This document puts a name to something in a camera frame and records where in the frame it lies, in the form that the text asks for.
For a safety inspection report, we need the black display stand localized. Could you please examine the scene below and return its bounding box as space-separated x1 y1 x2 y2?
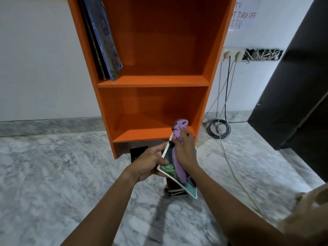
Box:
129 146 149 163

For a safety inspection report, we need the person's right hand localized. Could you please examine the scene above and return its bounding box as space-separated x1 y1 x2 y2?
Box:
173 128 200 173

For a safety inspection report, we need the white wall socket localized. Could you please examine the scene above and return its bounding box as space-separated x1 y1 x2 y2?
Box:
221 46 246 63

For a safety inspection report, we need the green photo cover book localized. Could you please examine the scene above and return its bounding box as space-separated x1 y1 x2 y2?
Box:
156 133 199 200

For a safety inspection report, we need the dark worn comic magazine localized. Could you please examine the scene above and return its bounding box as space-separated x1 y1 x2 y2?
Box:
78 0 107 81

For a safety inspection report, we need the person's right forearm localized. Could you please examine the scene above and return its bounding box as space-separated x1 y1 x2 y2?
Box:
191 165 308 246

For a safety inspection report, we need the white paper wall note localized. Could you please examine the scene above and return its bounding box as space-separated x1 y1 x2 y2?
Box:
228 0 261 31

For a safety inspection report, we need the orange wooden bookshelf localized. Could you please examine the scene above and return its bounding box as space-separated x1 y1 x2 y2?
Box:
66 0 237 160

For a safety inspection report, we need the person's left forearm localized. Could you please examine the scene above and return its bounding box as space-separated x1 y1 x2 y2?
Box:
60 169 140 246

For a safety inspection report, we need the purple cleaning cloth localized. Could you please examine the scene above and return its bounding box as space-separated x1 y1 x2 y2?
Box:
171 119 197 188

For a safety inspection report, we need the coiled black cable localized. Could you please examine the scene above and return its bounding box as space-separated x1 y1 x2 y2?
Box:
215 58 265 216
206 55 232 139

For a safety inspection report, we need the blue maths textbook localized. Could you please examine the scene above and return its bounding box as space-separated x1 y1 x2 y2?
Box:
81 0 123 82

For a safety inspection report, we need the person's left hand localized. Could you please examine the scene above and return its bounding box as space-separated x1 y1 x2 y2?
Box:
127 142 169 183

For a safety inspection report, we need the dark brown cabinet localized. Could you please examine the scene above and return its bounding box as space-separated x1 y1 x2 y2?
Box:
247 0 328 183

